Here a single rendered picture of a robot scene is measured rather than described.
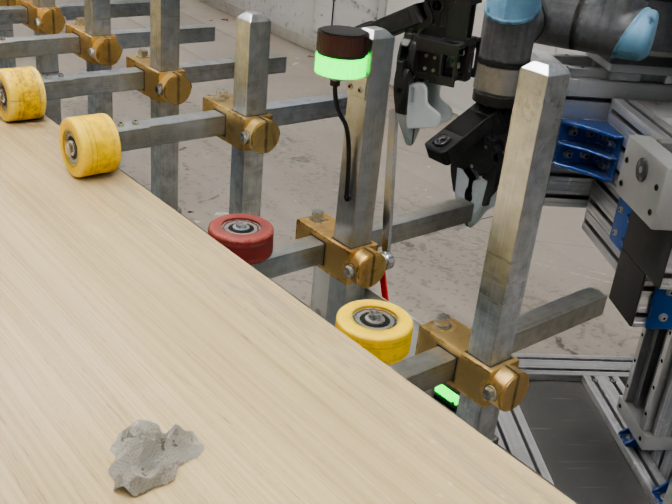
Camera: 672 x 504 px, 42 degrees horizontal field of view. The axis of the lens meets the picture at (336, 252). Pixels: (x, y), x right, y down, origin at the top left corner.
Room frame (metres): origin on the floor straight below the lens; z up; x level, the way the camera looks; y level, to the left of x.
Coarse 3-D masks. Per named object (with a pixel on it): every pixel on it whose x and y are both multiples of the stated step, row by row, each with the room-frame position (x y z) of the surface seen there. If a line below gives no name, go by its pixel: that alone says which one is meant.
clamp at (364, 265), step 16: (304, 224) 1.07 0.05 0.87; (320, 224) 1.07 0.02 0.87; (320, 240) 1.04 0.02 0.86; (336, 240) 1.03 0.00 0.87; (336, 256) 1.02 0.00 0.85; (352, 256) 1.00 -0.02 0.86; (368, 256) 0.99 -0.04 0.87; (336, 272) 1.01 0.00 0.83; (352, 272) 0.99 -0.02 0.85; (368, 272) 0.99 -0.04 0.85; (384, 272) 1.01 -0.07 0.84
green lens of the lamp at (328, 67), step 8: (320, 56) 0.98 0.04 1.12; (320, 64) 0.98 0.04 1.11; (328, 64) 0.97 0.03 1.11; (336, 64) 0.97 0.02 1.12; (344, 64) 0.97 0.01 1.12; (352, 64) 0.97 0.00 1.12; (360, 64) 0.98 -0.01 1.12; (320, 72) 0.98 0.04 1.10; (328, 72) 0.97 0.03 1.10; (336, 72) 0.97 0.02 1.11; (344, 72) 0.97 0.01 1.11; (352, 72) 0.97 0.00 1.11; (360, 72) 0.98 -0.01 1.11
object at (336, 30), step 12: (348, 36) 0.98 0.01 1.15; (360, 36) 0.98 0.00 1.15; (336, 84) 0.99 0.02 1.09; (348, 84) 1.03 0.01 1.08; (360, 84) 1.01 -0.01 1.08; (336, 96) 1.00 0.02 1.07; (360, 96) 1.01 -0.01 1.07; (336, 108) 1.00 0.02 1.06; (348, 132) 1.01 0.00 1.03; (348, 144) 1.01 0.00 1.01; (348, 156) 1.01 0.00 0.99; (348, 168) 1.01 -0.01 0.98; (348, 180) 1.01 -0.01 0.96; (348, 192) 1.01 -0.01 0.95
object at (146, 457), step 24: (120, 432) 0.56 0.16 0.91; (144, 432) 0.56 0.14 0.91; (168, 432) 0.55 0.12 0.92; (192, 432) 0.57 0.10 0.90; (120, 456) 0.52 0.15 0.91; (144, 456) 0.52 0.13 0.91; (168, 456) 0.53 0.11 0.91; (192, 456) 0.54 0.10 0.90; (120, 480) 0.50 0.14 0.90; (144, 480) 0.50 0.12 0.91; (168, 480) 0.51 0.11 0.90
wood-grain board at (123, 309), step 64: (0, 128) 1.24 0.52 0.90; (0, 192) 1.01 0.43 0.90; (64, 192) 1.03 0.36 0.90; (128, 192) 1.05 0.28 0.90; (0, 256) 0.84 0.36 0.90; (64, 256) 0.85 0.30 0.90; (128, 256) 0.87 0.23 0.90; (192, 256) 0.88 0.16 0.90; (0, 320) 0.71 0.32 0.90; (64, 320) 0.72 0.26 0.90; (128, 320) 0.73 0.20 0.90; (192, 320) 0.75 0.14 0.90; (256, 320) 0.76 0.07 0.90; (320, 320) 0.77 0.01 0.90; (0, 384) 0.61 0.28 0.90; (64, 384) 0.62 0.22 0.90; (128, 384) 0.63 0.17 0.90; (192, 384) 0.64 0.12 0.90; (256, 384) 0.65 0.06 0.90; (320, 384) 0.66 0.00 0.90; (384, 384) 0.67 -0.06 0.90; (0, 448) 0.53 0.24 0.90; (64, 448) 0.54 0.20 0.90; (256, 448) 0.56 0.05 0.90; (320, 448) 0.57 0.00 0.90; (384, 448) 0.58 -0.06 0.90; (448, 448) 0.58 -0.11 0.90
